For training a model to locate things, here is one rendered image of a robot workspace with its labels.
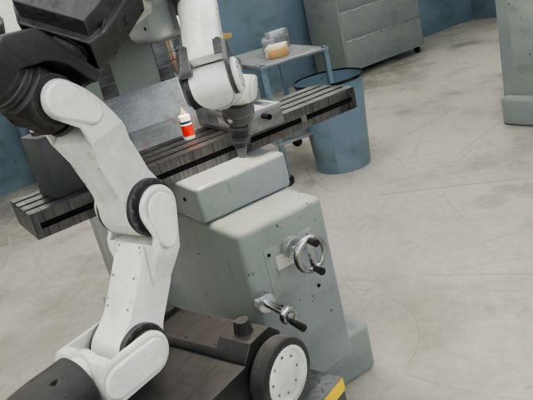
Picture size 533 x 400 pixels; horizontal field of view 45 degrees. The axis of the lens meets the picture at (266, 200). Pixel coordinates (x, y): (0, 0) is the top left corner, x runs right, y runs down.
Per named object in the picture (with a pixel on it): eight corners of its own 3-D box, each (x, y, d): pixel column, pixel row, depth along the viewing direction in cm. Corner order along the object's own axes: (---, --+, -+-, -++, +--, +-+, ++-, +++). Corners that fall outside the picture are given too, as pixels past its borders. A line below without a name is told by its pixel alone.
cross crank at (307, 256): (339, 267, 190) (331, 231, 185) (308, 284, 184) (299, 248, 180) (306, 253, 202) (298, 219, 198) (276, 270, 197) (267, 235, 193)
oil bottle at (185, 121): (197, 136, 223) (189, 105, 219) (187, 140, 221) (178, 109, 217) (192, 136, 226) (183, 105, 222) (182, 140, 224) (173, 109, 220)
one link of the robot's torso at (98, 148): (160, 249, 156) (28, 108, 127) (113, 243, 167) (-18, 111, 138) (191, 201, 163) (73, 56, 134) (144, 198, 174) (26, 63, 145)
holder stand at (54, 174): (120, 171, 205) (101, 109, 198) (59, 198, 191) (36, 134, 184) (101, 168, 213) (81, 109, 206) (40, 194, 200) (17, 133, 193)
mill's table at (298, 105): (358, 106, 243) (354, 86, 241) (39, 240, 186) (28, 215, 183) (319, 103, 262) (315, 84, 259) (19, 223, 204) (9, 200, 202)
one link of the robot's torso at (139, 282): (129, 391, 149) (140, 182, 148) (77, 372, 161) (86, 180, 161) (178, 378, 161) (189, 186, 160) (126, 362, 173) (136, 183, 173)
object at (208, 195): (293, 185, 216) (285, 151, 212) (204, 225, 200) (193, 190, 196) (218, 164, 257) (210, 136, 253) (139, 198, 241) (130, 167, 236)
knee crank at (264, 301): (313, 327, 180) (309, 309, 178) (297, 337, 177) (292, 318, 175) (269, 302, 198) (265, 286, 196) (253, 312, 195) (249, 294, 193)
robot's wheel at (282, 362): (274, 433, 161) (256, 367, 154) (259, 428, 164) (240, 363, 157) (317, 384, 175) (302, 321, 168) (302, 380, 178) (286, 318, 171)
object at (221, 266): (356, 355, 222) (322, 195, 201) (282, 404, 207) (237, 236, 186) (235, 287, 288) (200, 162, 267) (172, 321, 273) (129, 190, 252)
